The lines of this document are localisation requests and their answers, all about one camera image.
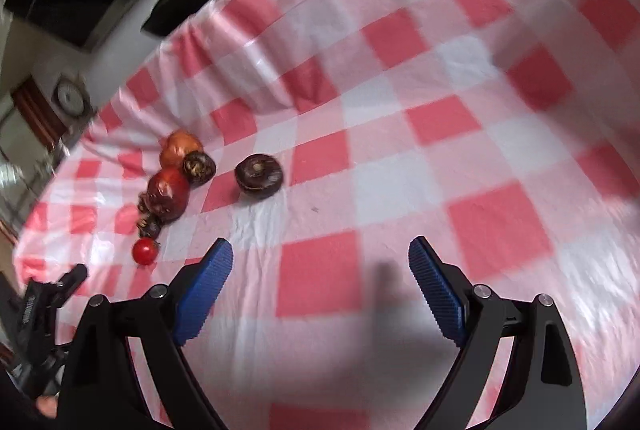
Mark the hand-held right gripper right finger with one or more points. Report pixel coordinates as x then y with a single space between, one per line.
440 295

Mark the brown wooden frame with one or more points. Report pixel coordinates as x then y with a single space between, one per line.
37 115

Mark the red white checkered tablecloth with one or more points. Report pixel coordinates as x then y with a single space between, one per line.
400 135

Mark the wrinkled dark red passion fruit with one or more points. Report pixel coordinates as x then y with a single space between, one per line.
167 192

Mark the red cherry tomato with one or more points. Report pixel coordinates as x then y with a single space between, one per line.
145 251

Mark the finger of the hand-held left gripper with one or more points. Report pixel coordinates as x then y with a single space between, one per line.
65 285

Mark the wrinkled orange-red passion fruit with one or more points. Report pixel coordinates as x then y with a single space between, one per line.
179 144

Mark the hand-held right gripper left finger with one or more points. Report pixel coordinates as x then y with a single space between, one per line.
205 290

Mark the round grey wall gauge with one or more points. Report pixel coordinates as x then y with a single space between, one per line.
67 96

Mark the dark water chestnut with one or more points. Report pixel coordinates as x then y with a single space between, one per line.
199 166
143 205
150 226
260 175

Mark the person's left hand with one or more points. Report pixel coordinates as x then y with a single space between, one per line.
47 406

